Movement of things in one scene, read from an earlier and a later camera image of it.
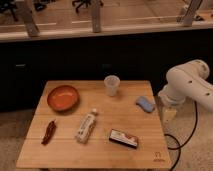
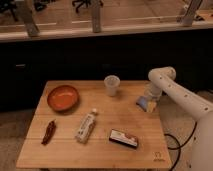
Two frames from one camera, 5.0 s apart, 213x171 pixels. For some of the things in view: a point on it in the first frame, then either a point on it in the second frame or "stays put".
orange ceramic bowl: (63, 98) stays put
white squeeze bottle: (84, 131) stays put
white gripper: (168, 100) → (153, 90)
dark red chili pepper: (49, 132) stays put
